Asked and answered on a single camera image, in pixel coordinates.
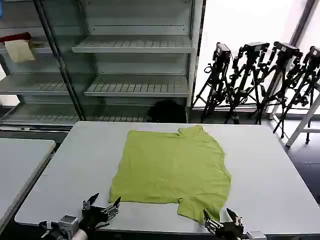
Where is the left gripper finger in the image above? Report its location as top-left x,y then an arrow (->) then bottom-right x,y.
81,192 -> 100,212
99,196 -> 122,220

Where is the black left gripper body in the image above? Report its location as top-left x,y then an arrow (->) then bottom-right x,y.
78,205 -> 111,232

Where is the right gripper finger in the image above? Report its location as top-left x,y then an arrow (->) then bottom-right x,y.
226,207 -> 245,228
202,208 -> 224,235

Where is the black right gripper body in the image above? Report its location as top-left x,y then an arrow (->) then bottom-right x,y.
212,221 -> 249,240

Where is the lime green t-shirt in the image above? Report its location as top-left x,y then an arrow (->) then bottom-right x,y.
107,124 -> 233,224

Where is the large white table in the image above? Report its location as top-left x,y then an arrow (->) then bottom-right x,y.
14,121 -> 320,236

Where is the small white side table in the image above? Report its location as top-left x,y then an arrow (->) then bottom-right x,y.
0,138 -> 57,227

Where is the black bag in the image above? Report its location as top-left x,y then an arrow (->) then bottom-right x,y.
146,99 -> 188,124

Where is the white metal stand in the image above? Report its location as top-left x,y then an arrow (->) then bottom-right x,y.
269,81 -> 320,148

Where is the glass-fronted grey shelf cabinet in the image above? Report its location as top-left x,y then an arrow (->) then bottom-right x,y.
0,0 -> 87,131

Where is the grey metal shelf unit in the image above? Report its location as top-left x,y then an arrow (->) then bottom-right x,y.
71,0 -> 207,124

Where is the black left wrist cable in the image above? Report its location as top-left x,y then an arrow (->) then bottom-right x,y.
38,219 -> 60,240

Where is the black tripod with camera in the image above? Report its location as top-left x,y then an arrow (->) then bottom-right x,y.
192,41 -> 235,124
272,45 -> 320,145
224,41 -> 271,126
249,40 -> 305,139

